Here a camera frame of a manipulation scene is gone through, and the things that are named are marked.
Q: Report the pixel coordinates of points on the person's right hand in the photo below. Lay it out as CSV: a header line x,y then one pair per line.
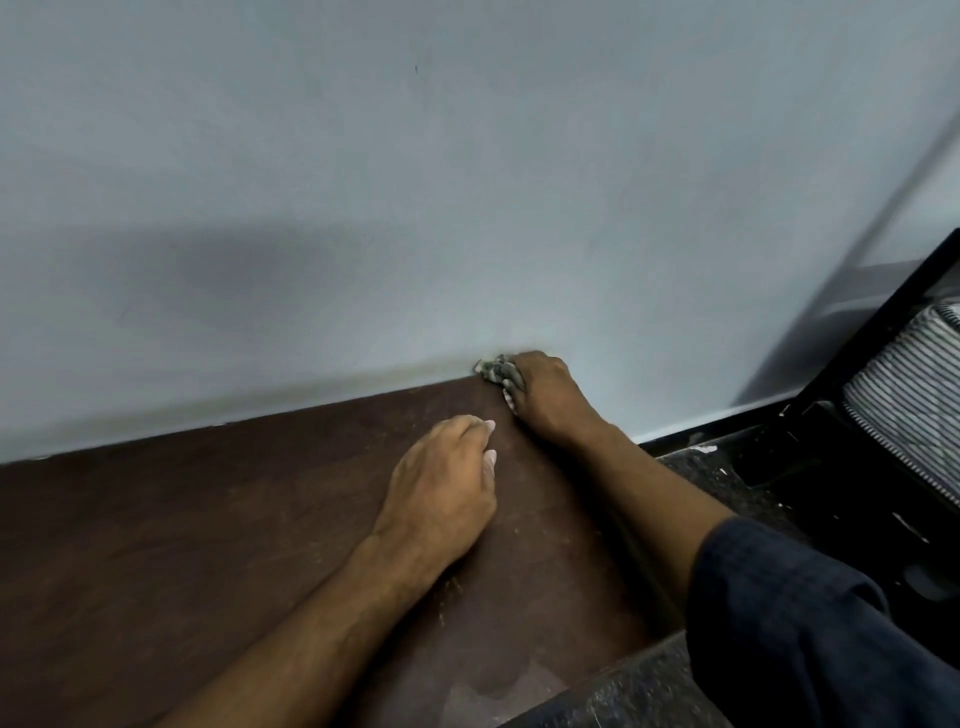
x,y
551,401

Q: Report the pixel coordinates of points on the black metal bed frame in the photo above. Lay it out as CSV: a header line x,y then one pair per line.
x,y
825,450

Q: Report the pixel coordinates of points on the person's right forearm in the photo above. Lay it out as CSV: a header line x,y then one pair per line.
x,y
652,510

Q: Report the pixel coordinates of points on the person's left forearm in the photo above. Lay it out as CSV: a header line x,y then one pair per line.
x,y
300,652

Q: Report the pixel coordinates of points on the grey striped mattress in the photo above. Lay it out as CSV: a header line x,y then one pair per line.
x,y
911,390

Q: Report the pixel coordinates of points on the person's left hand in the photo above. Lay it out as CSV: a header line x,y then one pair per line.
x,y
442,495

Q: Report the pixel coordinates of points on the brown wooden cabinet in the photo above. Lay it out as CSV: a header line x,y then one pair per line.
x,y
187,562

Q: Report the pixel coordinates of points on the grey cleaning cloth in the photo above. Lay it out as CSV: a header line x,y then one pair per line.
x,y
496,369

